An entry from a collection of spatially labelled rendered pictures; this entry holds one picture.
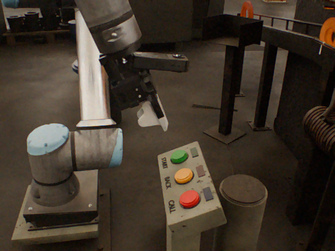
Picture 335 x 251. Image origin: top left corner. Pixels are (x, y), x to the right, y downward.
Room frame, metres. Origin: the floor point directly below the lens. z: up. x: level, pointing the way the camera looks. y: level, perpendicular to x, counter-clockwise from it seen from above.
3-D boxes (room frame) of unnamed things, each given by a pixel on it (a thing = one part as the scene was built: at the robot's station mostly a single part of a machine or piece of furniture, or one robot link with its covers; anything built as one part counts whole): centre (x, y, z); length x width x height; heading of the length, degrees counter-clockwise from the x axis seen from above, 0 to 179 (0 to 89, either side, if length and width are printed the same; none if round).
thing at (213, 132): (1.77, -0.36, 0.36); 0.26 x 0.20 x 0.72; 41
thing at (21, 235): (0.96, 0.45, 0.10); 0.32 x 0.32 x 0.04; 10
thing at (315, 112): (0.97, -0.60, 0.27); 0.22 x 0.13 x 0.53; 6
